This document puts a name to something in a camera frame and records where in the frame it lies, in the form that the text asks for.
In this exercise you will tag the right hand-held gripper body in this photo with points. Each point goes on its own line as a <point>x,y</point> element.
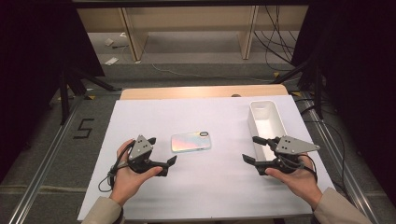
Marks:
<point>292,145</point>

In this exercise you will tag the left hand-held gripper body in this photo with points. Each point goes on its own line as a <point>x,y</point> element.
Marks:
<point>140,149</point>

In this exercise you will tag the white plastic bin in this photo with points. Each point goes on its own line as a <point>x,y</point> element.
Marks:
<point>266,121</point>

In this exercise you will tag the iridescent phone case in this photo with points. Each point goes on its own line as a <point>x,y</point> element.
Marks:
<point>190,142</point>

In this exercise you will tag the person's left hand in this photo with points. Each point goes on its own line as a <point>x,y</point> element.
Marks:
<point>127,182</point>

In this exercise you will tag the person's right hand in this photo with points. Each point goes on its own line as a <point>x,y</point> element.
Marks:
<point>300,183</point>

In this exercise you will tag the white board sheet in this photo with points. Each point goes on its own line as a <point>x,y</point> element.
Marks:
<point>202,186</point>

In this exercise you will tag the black metal stand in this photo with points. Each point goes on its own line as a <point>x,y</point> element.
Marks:
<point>317,93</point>
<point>63,99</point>

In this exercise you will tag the wooden table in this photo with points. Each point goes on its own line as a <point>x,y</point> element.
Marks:
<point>186,92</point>

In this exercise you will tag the white paper scrap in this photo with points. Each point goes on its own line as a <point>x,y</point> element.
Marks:
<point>109,42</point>
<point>111,61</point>

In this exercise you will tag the black curtain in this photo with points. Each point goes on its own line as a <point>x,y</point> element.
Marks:
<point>358,77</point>
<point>31,62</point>

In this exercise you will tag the pale wooden desk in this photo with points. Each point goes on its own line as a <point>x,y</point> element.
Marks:
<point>186,17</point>

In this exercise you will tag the aluminium floor rail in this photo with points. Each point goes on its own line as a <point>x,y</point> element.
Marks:
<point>348,180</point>
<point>40,174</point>

